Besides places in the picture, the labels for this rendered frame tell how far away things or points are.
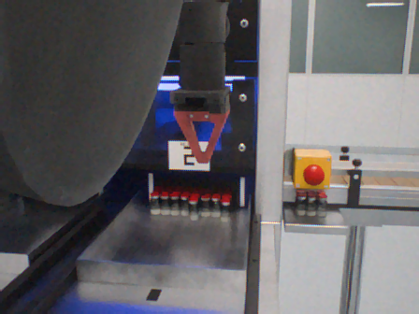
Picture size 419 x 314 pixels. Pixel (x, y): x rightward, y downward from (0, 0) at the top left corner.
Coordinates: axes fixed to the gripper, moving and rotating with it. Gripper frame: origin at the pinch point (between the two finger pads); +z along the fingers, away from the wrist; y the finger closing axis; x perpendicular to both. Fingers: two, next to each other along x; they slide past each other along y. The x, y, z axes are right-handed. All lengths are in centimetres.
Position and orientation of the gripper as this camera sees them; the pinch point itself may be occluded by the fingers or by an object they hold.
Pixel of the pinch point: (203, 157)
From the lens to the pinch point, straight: 52.3
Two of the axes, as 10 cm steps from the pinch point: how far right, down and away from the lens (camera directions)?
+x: -9.9, -0.3, 1.3
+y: 1.3, -2.5, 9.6
